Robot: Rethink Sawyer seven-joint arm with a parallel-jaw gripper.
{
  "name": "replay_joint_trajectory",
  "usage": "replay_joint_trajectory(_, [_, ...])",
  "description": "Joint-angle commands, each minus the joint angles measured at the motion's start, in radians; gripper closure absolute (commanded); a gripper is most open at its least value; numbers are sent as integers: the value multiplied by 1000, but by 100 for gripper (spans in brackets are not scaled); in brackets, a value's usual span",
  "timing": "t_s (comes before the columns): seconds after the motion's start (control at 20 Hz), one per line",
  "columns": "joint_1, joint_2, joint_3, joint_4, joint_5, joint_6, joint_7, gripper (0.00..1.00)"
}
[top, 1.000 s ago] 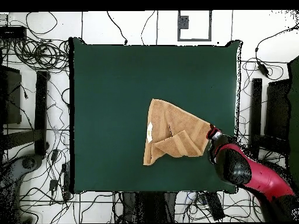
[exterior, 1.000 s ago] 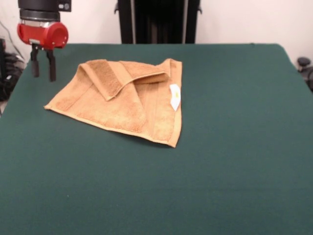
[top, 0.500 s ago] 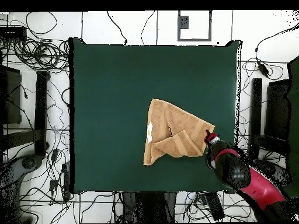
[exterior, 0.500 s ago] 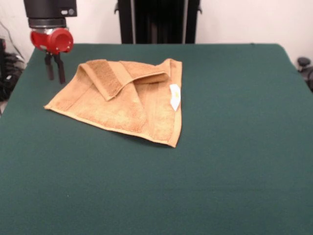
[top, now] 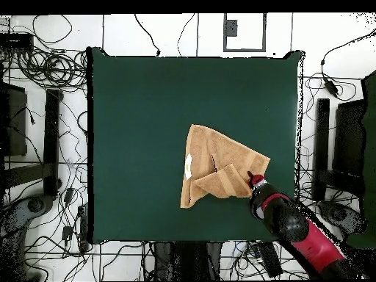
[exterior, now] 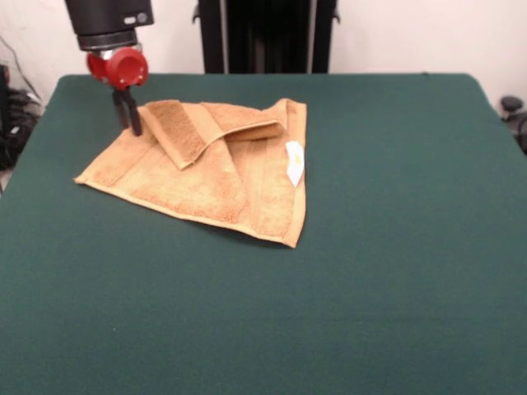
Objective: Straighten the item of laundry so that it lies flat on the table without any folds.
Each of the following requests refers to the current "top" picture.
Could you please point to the tan terry towel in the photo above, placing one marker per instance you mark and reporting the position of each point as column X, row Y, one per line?
column 217, row 158

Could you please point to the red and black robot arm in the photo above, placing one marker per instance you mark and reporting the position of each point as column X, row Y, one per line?
column 288, row 220

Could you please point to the flat black device box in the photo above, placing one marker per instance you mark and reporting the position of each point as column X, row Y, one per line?
column 14, row 41

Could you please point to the long black bar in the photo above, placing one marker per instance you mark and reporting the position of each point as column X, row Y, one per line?
column 52, row 141
column 322, row 135

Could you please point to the black power strip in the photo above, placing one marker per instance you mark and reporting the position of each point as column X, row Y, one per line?
column 268, row 260

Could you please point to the dark stand base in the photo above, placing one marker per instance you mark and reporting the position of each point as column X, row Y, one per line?
column 35, row 204
column 340, row 216

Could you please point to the large black box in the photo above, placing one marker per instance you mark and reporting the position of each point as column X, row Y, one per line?
column 349, row 138
column 14, row 123

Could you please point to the black power adapter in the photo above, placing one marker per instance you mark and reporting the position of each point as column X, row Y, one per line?
column 331, row 87

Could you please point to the dark green draped cloth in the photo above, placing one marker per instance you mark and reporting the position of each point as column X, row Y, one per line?
column 370, row 132

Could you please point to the dark green table cloth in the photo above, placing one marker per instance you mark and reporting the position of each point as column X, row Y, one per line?
column 132, row 88

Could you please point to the dark grey square plate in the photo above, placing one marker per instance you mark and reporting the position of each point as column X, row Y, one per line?
column 231, row 28

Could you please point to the small black plug adapter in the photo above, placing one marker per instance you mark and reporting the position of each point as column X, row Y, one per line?
column 67, row 233

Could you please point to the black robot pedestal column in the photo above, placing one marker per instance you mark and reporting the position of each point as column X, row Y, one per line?
column 188, row 261

